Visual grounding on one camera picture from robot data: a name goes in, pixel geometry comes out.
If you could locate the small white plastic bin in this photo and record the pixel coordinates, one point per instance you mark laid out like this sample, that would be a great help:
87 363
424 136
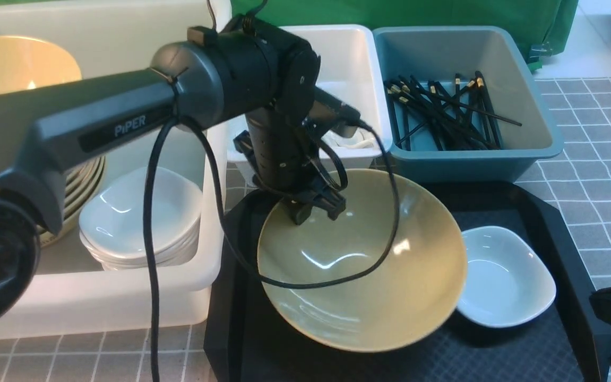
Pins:
350 70

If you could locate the top stacked beige bowl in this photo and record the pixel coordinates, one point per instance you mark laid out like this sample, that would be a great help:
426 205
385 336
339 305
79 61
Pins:
28 63

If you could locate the top stacked white dish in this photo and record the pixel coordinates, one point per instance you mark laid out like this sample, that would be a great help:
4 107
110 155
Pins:
112 222

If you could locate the blue-grey plastic bin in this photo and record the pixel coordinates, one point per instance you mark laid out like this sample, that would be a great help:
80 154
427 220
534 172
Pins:
477 65

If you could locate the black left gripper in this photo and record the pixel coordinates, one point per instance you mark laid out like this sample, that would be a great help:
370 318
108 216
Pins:
293 164

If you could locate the beige noodle bowl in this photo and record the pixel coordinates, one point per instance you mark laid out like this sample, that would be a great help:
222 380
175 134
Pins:
410 295

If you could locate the large white plastic bin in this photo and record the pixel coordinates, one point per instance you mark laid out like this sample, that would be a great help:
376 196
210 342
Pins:
71 293

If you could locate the white square sauce dish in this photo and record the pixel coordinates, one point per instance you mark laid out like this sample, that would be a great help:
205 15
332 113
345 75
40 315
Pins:
507 284

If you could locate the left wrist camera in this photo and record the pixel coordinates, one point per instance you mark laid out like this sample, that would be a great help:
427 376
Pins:
331 114

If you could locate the green cloth backdrop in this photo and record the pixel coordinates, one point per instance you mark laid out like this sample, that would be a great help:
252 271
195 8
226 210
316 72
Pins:
539 28

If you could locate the black chopstick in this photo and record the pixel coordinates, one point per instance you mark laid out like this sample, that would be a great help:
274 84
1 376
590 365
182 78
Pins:
448 101

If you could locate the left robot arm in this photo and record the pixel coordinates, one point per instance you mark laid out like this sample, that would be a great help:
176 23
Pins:
251 67

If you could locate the black serving tray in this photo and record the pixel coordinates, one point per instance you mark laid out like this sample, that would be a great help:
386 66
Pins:
247 340

